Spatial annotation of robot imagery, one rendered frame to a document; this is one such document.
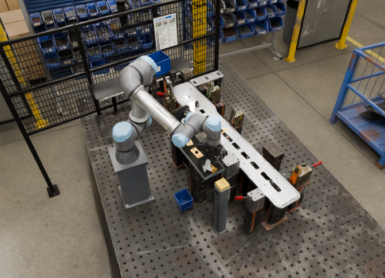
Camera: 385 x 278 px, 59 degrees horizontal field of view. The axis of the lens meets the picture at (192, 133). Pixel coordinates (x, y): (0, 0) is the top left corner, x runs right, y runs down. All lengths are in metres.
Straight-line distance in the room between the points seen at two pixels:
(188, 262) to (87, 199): 1.55
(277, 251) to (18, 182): 2.63
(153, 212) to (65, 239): 1.12
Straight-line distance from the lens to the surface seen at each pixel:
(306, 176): 2.17
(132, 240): 2.25
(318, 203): 2.48
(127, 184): 2.19
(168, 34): 3.01
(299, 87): 4.69
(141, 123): 2.01
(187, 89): 2.78
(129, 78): 1.68
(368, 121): 4.15
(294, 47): 5.15
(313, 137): 3.98
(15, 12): 5.42
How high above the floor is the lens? 2.62
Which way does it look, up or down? 43 degrees down
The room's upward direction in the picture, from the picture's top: 2 degrees counter-clockwise
